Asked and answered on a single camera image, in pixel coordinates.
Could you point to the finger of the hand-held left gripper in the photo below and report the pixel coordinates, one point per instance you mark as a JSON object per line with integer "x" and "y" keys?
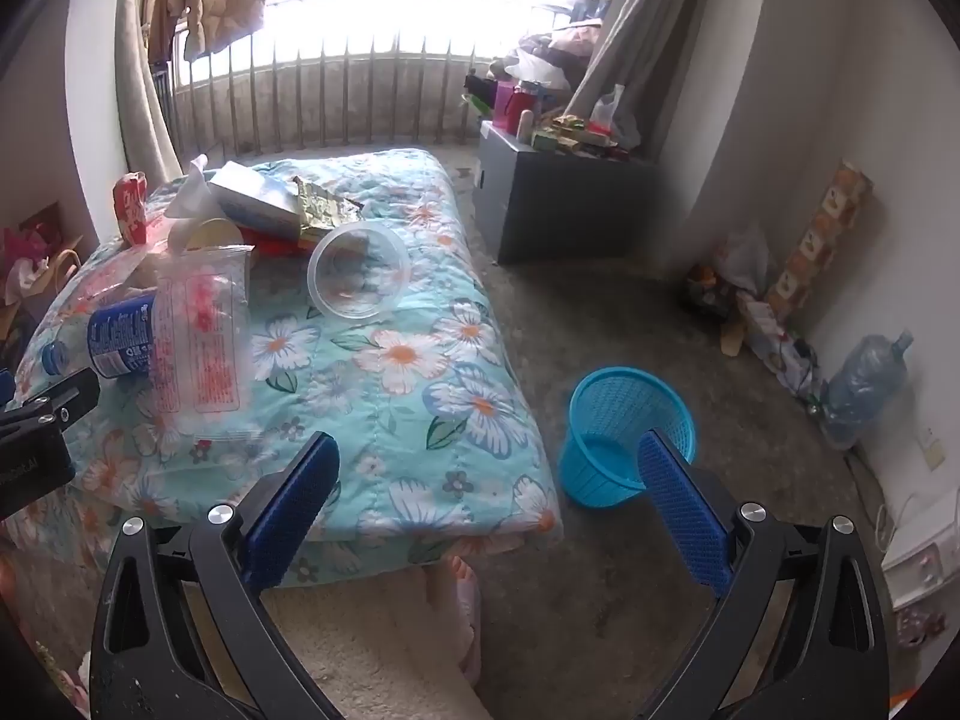
{"x": 4, "y": 388}
{"x": 52, "y": 409}

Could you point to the printed paper bag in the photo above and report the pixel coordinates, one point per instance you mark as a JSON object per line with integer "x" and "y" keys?
{"x": 780, "y": 345}

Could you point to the blue plastic wastebasket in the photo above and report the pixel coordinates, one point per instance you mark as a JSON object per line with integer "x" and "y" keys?
{"x": 600, "y": 405}

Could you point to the magenta cup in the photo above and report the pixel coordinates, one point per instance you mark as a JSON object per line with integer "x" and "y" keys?
{"x": 506, "y": 101}

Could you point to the small white bottle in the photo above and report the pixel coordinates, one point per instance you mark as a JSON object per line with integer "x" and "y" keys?
{"x": 526, "y": 124}

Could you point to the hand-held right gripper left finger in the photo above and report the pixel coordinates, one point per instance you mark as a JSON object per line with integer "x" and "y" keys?
{"x": 296, "y": 510}

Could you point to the clear round plastic container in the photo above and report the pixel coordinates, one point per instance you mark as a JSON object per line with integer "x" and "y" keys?
{"x": 390, "y": 247}

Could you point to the pile of clothes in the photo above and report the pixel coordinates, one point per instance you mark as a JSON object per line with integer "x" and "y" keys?
{"x": 547, "y": 52}

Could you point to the large clear water jug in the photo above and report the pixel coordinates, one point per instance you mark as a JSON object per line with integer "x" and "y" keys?
{"x": 862, "y": 390}

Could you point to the red cup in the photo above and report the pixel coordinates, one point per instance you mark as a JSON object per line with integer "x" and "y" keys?
{"x": 529, "y": 97}

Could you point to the crumpled clear plastic bag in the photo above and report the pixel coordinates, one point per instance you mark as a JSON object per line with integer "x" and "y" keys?
{"x": 742, "y": 259}

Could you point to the tan paper gift bag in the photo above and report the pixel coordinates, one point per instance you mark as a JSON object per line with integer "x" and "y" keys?
{"x": 67, "y": 274}

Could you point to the metal window railing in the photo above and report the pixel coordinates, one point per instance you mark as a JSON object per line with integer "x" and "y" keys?
{"x": 337, "y": 90}

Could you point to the red plastic wrapper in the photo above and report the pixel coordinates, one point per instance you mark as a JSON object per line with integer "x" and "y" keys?
{"x": 129, "y": 206}

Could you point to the grey cabinet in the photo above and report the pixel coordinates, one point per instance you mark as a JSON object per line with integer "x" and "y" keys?
{"x": 555, "y": 202}

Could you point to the beige curtain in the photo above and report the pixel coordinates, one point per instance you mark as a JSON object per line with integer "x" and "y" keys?
{"x": 142, "y": 105}

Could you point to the white drawer unit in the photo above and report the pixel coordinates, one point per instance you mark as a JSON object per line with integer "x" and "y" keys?
{"x": 922, "y": 555}

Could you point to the floral teal blanket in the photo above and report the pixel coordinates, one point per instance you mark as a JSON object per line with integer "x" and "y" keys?
{"x": 450, "y": 330}

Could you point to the white and blue cardboard box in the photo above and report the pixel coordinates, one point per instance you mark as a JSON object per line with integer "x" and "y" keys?
{"x": 247, "y": 191}

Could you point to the tall patterned cardboard box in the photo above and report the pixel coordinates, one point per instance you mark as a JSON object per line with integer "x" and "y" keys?
{"x": 825, "y": 225}

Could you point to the clear red-printed plastic bag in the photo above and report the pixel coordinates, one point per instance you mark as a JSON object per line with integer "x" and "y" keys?
{"x": 202, "y": 345}

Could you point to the dark snack bags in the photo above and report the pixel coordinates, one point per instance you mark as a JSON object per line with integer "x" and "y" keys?
{"x": 709, "y": 289}

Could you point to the green box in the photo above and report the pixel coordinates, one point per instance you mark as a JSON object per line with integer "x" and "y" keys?
{"x": 559, "y": 139}

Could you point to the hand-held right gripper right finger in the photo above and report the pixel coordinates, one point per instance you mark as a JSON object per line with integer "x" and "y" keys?
{"x": 679, "y": 510}

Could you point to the gold green snack wrapper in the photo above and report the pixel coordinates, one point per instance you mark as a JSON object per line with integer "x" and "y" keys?
{"x": 319, "y": 206}

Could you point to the beige paper cup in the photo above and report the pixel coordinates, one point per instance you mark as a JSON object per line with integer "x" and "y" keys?
{"x": 214, "y": 234}

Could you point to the blue-label plastic bottle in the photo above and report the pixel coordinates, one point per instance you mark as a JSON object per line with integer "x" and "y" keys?
{"x": 120, "y": 334}

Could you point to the person's white fuzzy pants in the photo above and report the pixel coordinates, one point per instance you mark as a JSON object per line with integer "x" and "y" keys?
{"x": 360, "y": 652}

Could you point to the white tissue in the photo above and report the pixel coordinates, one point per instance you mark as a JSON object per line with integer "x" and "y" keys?
{"x": 191, "y": 191}

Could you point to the grey curtain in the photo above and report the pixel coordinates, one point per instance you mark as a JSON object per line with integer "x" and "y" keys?
{"x": 637, "y": 15}

